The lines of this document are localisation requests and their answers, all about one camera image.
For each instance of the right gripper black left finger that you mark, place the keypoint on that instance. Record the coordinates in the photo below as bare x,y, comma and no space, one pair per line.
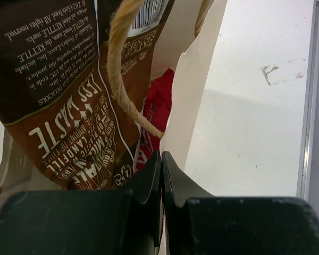
127,220

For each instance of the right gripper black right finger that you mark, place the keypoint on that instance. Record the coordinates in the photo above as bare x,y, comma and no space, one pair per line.
199,223

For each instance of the pink snack bag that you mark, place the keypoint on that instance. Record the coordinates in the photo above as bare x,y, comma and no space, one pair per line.
157,108

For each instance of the beige paper bag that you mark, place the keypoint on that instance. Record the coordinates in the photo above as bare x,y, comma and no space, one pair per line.
146,38

